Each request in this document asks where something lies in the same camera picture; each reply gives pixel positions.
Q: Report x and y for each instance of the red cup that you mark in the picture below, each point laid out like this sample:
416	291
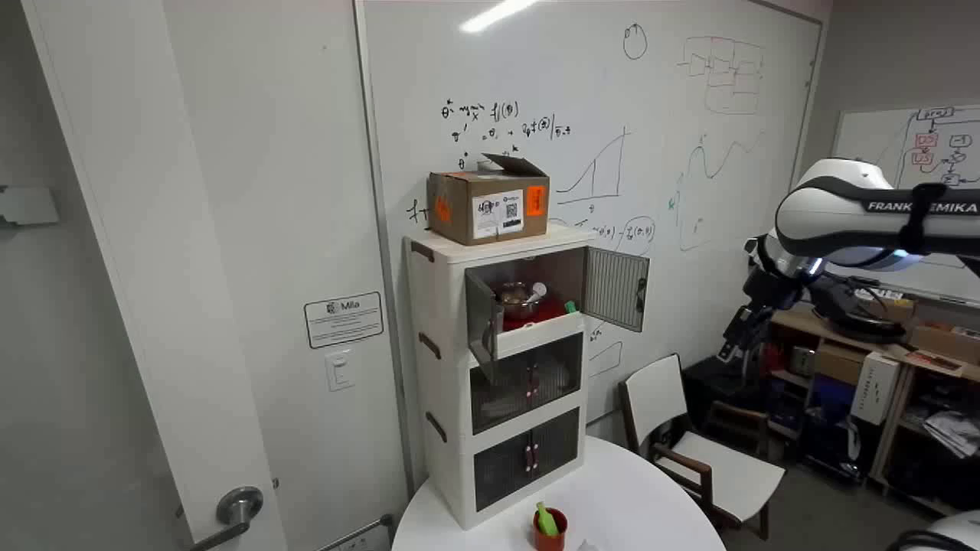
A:
552	535

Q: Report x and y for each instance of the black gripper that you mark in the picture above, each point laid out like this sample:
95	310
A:
746	326

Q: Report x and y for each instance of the white light switch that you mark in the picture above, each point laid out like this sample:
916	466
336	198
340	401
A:
338	372

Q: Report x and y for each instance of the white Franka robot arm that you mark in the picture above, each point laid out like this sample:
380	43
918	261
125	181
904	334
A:
846	208

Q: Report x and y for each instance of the small whiteboard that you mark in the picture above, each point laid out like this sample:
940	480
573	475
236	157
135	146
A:
907	140

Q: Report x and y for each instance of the wooden shelf with clutter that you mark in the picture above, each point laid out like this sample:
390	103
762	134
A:
918	408

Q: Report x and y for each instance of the grey cabinet door with latch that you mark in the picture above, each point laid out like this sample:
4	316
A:
481	316

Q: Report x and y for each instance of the small green item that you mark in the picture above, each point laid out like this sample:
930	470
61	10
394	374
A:
571	306

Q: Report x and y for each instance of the green item in cup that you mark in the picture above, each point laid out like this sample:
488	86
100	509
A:
545	522

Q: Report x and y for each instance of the silver bowl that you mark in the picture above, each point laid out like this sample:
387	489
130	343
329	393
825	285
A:
521	295

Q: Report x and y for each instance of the white three-tier cabinet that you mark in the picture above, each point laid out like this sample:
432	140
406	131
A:
446	408

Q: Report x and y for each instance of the cardboard box with orange sticker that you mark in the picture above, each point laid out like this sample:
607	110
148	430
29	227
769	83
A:
478	203

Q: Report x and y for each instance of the white wall sign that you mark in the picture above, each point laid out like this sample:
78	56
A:
344	318

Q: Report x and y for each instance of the white chair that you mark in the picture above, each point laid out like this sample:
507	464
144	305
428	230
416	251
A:
730	470

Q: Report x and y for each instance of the red container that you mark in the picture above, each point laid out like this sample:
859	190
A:
537	314

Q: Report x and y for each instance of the large wall whiteboard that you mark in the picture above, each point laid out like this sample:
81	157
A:
612	92

